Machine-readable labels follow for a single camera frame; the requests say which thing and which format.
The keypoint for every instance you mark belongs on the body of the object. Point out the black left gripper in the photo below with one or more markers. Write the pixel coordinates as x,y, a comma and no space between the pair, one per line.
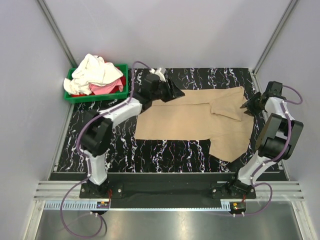
173,93

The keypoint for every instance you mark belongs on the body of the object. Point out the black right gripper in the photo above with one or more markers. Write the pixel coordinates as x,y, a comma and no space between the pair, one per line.
251,110

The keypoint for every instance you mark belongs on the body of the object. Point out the beige t-shirt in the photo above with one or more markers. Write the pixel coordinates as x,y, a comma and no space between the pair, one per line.
206,114

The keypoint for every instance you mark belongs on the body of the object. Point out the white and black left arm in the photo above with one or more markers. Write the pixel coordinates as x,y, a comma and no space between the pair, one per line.
95,137

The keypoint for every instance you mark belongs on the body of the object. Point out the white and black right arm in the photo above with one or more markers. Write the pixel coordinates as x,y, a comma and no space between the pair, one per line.
276,141

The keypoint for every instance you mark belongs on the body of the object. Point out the pink t-shirt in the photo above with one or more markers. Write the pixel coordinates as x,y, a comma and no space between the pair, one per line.
111,88

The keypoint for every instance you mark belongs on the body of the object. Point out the white t-shirt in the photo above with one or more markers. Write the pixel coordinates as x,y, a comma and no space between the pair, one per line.
92,72

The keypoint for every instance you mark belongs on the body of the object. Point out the green plastic bin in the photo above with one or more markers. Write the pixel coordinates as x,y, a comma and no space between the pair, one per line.
103,97

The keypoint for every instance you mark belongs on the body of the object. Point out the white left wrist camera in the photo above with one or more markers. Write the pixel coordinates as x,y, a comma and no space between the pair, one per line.
158,72

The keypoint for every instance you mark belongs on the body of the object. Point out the aluminium rail frame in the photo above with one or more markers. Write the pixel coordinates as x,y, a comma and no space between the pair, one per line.
278,212

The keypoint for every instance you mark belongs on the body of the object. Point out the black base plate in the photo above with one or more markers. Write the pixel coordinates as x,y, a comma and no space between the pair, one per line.
166,190

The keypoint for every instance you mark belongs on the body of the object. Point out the right aluminium corner post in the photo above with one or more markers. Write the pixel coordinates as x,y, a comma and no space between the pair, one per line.
275,34

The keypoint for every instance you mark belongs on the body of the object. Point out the aluminium corner post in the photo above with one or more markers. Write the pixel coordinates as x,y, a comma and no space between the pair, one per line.
275,34
44,8

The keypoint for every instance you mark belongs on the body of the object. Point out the left aluminium corner post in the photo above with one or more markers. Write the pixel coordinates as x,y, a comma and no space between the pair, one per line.
44,8

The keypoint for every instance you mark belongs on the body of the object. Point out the white slotted cable duct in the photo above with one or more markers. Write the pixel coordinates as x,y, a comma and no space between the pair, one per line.
93,205

